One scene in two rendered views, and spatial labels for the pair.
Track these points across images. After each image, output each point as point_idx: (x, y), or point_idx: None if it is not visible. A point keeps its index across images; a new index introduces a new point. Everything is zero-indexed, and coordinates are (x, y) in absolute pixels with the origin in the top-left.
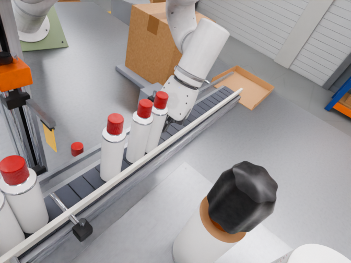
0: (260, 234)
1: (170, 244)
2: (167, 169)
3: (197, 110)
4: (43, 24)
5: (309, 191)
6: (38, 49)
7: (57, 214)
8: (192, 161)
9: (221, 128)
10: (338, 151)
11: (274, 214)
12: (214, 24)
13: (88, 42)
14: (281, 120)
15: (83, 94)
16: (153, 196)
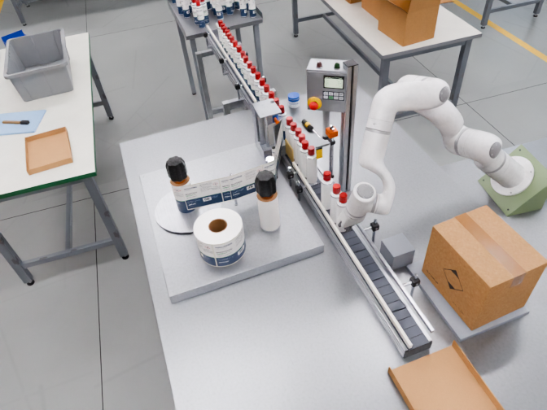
0: (258, 260)
1: None
2: (326, 244)
3: (379, 279)
4: (514, 188)
5: (264, 343)
6: (490, 196)
7: (312, 186)
8: (329, 263)
9: (361, 308)
10: None
11: (264, 294)
12: (356, 184)
13: (528, 233)
14: (362, 407)
15: (418, 215)
16: (305, 220)
